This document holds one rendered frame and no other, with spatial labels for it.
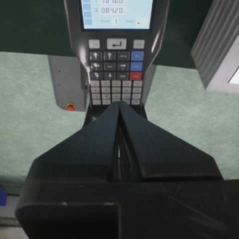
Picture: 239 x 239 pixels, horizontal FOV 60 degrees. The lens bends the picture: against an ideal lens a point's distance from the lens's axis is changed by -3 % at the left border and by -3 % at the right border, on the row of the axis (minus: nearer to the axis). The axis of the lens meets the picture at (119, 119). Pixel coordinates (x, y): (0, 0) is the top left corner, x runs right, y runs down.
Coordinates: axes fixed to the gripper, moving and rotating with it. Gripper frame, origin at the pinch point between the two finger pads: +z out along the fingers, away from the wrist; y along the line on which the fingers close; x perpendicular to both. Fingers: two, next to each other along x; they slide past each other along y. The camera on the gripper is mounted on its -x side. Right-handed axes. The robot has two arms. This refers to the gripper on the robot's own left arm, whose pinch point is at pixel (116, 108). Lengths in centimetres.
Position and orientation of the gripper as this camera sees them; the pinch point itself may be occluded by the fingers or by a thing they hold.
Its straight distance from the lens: 29.4
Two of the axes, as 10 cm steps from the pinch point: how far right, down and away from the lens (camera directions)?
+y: -10.0, 0.0, -0.2
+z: -0.1, -9.9, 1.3
